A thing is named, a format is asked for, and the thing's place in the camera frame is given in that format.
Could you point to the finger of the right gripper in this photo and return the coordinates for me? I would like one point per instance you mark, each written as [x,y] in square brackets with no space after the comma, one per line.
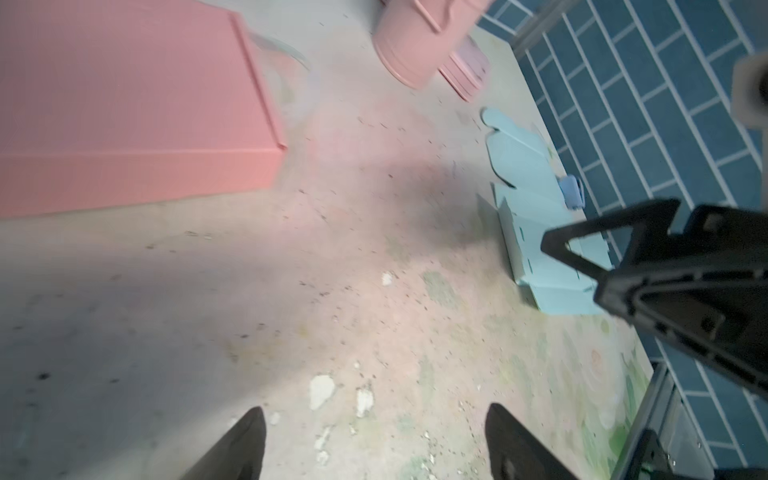
[656,303]
[637,233]

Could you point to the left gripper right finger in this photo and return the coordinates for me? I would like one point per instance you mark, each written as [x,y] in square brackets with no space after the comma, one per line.
[515,453]

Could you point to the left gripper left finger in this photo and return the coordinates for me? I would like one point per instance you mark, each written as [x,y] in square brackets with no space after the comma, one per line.
[239,454]

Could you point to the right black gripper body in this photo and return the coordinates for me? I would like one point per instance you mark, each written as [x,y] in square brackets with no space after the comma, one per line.
[725,267]

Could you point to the light blue paper box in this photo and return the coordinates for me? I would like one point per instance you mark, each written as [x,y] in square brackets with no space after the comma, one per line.
[529,202]

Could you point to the pink paper box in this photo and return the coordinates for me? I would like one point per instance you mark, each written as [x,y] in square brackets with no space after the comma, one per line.
[113,103]

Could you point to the small blue clip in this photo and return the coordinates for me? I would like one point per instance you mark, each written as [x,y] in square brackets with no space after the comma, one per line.
[573,192]

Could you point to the pink pencil case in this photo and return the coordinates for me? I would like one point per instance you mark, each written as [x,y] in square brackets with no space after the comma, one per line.
[467,69]

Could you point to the pink metal pencil cup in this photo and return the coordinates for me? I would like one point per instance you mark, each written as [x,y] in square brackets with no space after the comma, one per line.
[413,39]

